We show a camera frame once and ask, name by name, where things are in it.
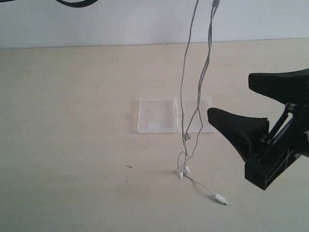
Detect clear plastic hinged case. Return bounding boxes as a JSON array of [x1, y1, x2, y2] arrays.
[[137, 96, 215, 133]]

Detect white wired earphones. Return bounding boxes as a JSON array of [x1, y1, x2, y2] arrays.
[[174, 0, 229, 206]]

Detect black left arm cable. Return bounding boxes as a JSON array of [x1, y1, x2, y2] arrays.
[[55, 0, 99, 8]]

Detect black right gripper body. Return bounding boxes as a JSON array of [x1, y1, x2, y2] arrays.
[[244, 103, 309, 190]]

